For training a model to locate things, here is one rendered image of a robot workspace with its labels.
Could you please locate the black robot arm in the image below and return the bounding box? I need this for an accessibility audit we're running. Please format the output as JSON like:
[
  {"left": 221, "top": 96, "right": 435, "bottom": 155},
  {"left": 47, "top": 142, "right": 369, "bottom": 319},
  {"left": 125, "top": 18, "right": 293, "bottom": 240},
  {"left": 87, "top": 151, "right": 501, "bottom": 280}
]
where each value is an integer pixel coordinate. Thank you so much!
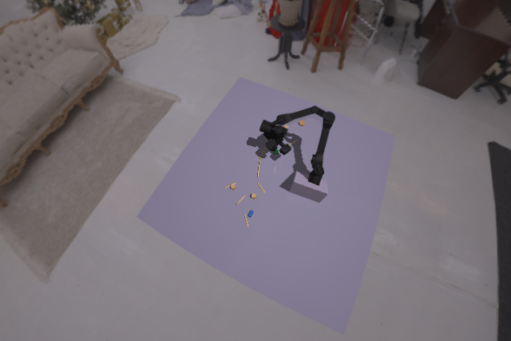
[{"left": 259, "top": 105, "right": 335, "bottom": 186}]

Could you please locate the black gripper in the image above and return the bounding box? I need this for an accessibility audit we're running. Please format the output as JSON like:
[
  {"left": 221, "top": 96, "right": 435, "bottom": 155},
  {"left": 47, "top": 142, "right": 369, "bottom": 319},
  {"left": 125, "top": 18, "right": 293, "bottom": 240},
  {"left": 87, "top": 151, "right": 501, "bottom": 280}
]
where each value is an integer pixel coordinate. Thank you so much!
[{"left": 263, "top": 130, "right": 291, "bottom": 155}]

